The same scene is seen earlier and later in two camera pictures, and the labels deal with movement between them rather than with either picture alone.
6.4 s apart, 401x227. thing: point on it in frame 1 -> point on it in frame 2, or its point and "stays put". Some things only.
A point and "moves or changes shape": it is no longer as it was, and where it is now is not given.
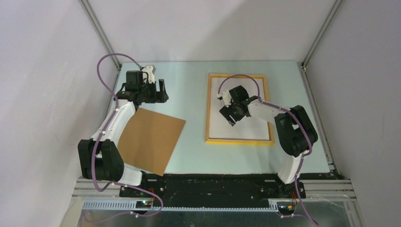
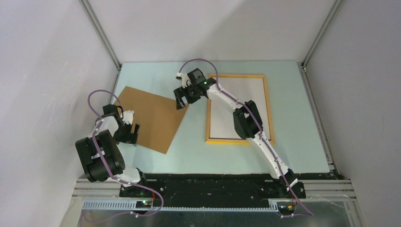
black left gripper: [158, 97] -> [130, 137]
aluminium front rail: [326, 189] stays put
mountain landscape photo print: [249, 128] stays put
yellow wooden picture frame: [270, 142] stays put
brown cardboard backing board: [147, 140] moves or changes shape
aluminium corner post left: [96, 24] stays put
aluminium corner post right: [301, 65] stays put
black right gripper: [226, 112] -> [181, 92]
